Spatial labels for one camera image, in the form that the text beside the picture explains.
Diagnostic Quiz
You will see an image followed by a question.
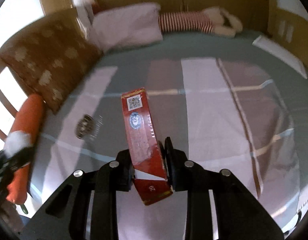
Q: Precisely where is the red cigarette box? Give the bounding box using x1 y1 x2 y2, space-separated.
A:
121 88 172 205

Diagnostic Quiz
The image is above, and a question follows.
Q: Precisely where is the white tissue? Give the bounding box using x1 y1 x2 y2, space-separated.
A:
3 130 33 159

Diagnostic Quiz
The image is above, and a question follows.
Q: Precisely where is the orange carrot plush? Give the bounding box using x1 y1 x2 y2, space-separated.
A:
4 94 45 205

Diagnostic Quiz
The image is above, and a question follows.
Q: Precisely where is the brown floral cushion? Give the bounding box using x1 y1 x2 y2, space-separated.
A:
0 9 102 113

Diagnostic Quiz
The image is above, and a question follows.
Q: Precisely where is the green bed sheet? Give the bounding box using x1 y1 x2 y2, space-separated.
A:
92 32 308 193

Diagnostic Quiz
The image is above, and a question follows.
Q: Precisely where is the pink pillow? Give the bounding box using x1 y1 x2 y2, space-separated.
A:
88 3 163 53

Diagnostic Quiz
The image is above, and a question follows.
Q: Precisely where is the white flat tray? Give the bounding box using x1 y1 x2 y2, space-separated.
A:
252 35 307 79

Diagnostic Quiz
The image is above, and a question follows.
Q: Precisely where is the striped plush doll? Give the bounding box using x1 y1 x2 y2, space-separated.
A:
158 7 243 38

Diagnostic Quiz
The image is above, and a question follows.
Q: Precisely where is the white plush toy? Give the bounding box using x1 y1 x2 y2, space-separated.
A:
73 0 94 33

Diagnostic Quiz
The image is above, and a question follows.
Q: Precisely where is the wooden bed frame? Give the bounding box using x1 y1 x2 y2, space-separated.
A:
0 59 27 150

